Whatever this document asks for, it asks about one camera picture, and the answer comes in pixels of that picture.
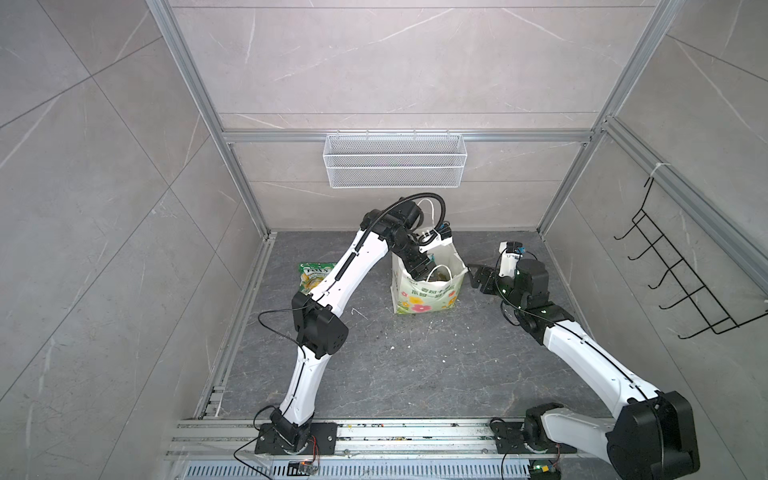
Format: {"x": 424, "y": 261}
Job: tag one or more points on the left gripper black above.
{"x": 423, "y": 272}

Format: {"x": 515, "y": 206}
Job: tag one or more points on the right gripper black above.
{"x": 493, "y": 275}

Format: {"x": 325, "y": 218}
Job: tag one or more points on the white floral paper bag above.
{"x": 416, "y": 297}

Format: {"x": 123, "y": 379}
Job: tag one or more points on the green Fox's candy bag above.
{"x": 312, "y": 274}

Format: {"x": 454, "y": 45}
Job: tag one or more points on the yellow snack bag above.
{"x": 440, "y": 275}

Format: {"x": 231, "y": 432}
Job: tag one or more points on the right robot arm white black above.
{"x": 650, "y": 434}

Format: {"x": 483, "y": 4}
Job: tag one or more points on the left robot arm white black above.
{"x": 312, "y": 323}

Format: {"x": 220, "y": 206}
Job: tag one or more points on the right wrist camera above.
{"x": 510, "y": 253}

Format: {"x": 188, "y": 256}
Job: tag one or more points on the white wire mesh basket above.
{"x": 394, "y": 160}

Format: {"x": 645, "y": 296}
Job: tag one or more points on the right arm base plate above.
{"x": 510, "y": 437}

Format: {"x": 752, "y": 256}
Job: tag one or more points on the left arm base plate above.
{"x": 321, "y": 436}

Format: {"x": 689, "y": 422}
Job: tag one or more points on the black wire hook rack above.
{"x": 680, "y": 273}

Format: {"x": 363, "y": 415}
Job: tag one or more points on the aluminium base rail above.
{"x": 436, "y": 448}

